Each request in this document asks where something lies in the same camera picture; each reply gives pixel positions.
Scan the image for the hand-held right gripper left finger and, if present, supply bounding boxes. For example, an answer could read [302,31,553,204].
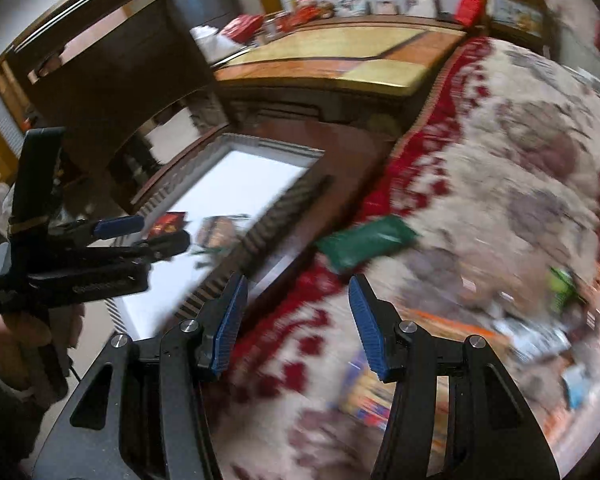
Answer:
[32,272,249,480]

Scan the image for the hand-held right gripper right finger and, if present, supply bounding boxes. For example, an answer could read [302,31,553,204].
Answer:
[348,274,561,480]

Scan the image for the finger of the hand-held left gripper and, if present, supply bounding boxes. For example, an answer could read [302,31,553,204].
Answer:
[95,230,192,263]
[47,215,146,241]

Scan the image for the white box with striped rim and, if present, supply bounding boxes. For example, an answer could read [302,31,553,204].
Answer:
[107,132,336,346]

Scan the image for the white silver snack packet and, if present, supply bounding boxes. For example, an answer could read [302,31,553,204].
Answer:
[495,317,573,361]

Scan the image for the blue and white snack packet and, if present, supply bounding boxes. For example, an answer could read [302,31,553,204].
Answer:
[561,362,595,411]

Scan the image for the person's left forearm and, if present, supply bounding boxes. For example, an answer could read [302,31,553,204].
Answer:
[0,345,56,466]

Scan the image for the person's left hand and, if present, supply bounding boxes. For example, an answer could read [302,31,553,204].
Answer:
[0,305,86,391]

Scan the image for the clear packet red snack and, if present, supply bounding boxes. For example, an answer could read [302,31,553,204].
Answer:
[147,212,188,238]

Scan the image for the brown wrapped snack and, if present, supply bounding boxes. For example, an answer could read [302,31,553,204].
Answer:
[197,215,246,252]

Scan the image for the yellow and blue snack packet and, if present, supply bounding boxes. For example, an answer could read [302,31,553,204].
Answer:
[337,355,396,433]

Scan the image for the orange snack box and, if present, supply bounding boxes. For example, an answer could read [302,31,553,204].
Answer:
[402,307,511,356]

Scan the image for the dark wooden chair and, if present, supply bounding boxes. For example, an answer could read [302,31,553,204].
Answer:
[2,0,398,311]

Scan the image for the light green snack packet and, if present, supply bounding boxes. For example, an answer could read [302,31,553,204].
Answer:
[550,266,580,311]

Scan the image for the white plastic bag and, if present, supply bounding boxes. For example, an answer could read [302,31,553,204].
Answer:
[190,24,246,63]

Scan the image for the red floral blanket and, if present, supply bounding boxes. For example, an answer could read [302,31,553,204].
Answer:
[200,35,600,480]

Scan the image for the red patterned packet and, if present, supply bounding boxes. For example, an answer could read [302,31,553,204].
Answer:
[219,12,263,43]

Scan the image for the wooden cabinet with yellow top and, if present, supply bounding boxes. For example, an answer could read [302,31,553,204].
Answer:
[212,15,468,126]

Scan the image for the red plush toy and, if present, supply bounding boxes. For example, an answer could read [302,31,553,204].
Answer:
[290,0,336,26]

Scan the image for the red bag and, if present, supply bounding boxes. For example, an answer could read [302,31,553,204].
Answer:
[454,0,486,26]

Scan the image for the wooden side rack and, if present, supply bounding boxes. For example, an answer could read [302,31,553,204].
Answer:
[480,0,551,56]

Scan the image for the pink floral curtain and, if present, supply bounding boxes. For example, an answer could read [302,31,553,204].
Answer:
[530,0,600,66]

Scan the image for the large photo frame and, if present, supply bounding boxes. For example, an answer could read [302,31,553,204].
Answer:
[405,0,438,18]

